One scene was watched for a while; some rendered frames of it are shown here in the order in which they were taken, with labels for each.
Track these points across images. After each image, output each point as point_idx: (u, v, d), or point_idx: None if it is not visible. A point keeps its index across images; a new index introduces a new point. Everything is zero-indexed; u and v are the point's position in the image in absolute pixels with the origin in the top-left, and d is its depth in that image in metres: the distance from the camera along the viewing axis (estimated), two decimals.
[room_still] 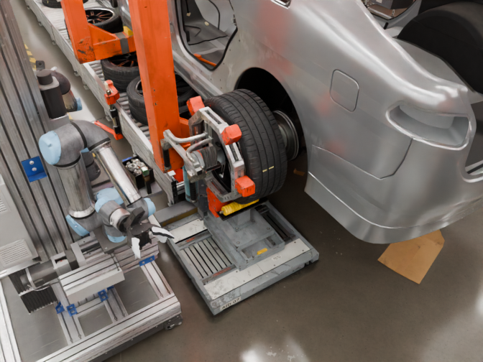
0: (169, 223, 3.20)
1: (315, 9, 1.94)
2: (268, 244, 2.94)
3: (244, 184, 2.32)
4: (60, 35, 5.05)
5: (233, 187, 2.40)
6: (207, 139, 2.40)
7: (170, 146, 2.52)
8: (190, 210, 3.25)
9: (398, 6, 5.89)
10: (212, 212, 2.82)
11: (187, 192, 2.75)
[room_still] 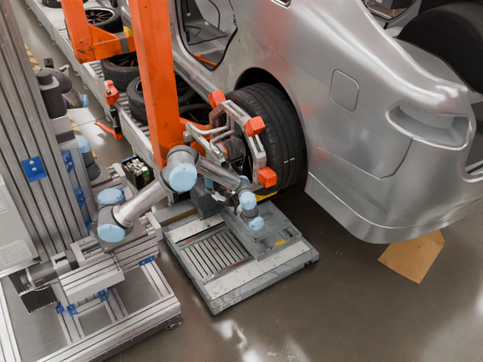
0: (169, 223, 3.20)
1: (315, 9, 1.94)
2: (285, 235, 3.00)
3: (266, 174, 2.37)
4: (60, 35, 5.05)
5: (255, 178, 2.46)
6: (229, 131, 2.46)
7: (192, 138, 2.58)
8: (190, 210, 3.25)
9: (398, 6, 5.89)
10: None
11: (208, 184, 2.81)
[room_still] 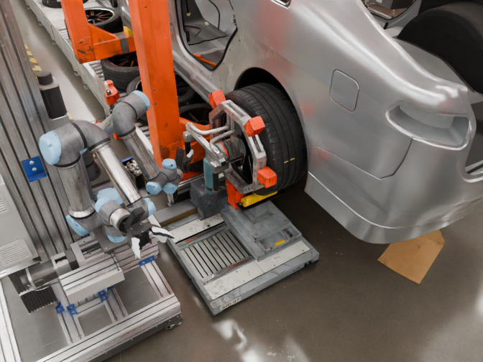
0: (169, 223, 3.20)
1: (315, 9, 1.94)
2: (285, 235, 3.00)
3: (266, 174, 2.37)
4: (60, 35, 5.05)
5: (255, 178, 2.46)
6: (229, 131, 2.46)
7: (192, 138, 2.58)
8: (190, 210, 3.25)
9: (398, 6, 5.89)
10: (231, 204, 2.88)
11: (208, 184, 2.81)
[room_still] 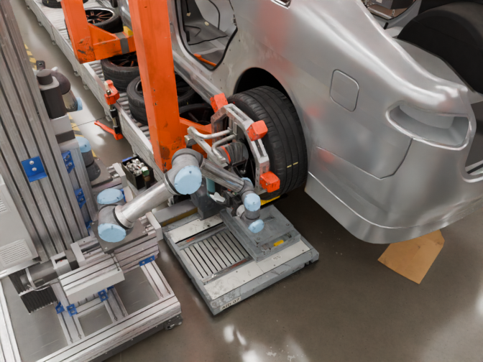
0: (169, 223, 3.20)
1: (315, 9, 1.94)
2: (284, 236, 3.00)
3: (269, 179, 2.34)
4: (60, 35, 5.05)
5: (258, 182, 2.43)
6: (231, 136, 2.43)
7: (194, 142, 2.55)
8: (190, 210, 3.25)
9: (398, 6, 5.89)
10: (233, 207, 2.85)
11: (209, 189, 2.78)
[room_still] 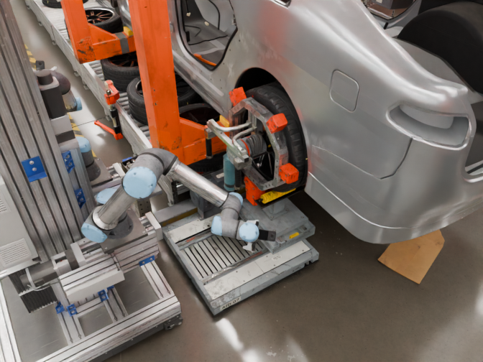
0: (169, 223, 3.20)
1: (315, 9, 1.94)
2: (299, 229, 3.05)
3: (288, 171, 2.40)
4: (60, 35, 5.05)
5: (277, 174, 2.48)
6: (251, 128, 2.49)
7: (213, 136, 2.61)
8: (190, 210, 3.25)
9: (398, 6, 5.89)
10: (249, 200, 2.91)
11: (227, 182, 2.83)
